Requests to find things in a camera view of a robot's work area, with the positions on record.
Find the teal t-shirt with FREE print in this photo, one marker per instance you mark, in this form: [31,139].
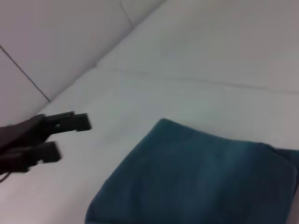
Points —
[187,175]

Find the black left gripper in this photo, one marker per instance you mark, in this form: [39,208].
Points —
[18,137]

